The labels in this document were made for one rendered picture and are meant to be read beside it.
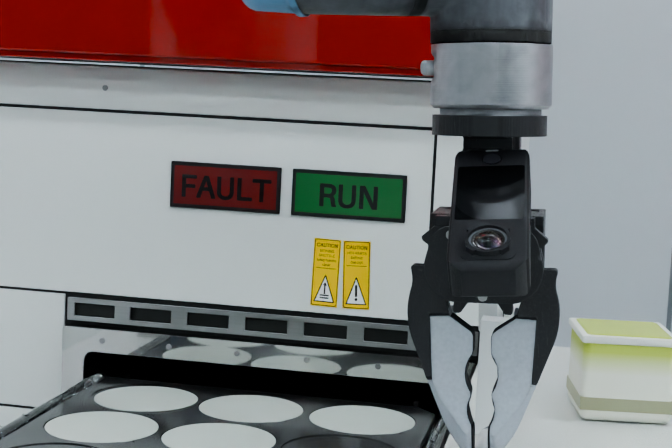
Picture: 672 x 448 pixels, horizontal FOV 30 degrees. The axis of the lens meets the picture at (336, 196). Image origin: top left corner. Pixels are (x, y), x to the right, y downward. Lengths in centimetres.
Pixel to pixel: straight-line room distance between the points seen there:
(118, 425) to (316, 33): 41
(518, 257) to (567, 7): 207
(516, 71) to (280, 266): 59
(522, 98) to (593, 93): 198
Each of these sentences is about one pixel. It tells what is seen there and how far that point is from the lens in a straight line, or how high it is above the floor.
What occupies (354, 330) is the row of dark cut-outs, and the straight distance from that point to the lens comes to 129.
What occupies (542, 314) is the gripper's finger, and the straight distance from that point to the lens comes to 77.
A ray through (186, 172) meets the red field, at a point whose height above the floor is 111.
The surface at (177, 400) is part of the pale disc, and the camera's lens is 124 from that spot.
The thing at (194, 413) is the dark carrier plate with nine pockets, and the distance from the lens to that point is 120.
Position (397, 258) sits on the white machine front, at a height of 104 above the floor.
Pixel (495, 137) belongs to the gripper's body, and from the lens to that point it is 78.
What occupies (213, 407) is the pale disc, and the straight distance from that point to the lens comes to 122.
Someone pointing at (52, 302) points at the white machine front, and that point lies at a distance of 139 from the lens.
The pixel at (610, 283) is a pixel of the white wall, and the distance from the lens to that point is 276.
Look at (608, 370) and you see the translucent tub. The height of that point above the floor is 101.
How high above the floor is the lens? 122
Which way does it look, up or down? 5 degrees down
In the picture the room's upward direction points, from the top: 3 degrees clockwise
